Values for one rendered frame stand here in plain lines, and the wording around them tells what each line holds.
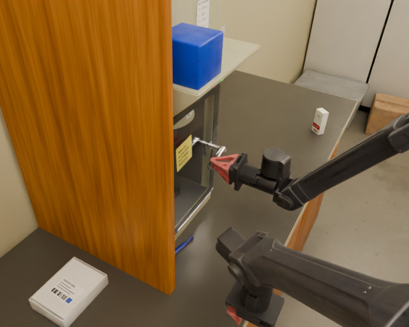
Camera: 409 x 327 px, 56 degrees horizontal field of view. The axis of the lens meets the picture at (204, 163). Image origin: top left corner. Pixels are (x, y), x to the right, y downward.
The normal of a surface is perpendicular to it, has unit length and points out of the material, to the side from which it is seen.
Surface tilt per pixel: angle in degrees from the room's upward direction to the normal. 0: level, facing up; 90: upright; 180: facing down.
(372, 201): 0
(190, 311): 0
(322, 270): 45
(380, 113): 88
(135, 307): 0
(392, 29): 90
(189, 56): 90
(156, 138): 90
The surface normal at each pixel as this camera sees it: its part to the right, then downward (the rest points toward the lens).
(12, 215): 0.88, 0.32
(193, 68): -0.48, 0.51
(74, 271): 0.04, -0.79
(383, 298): -0.57, -0.81
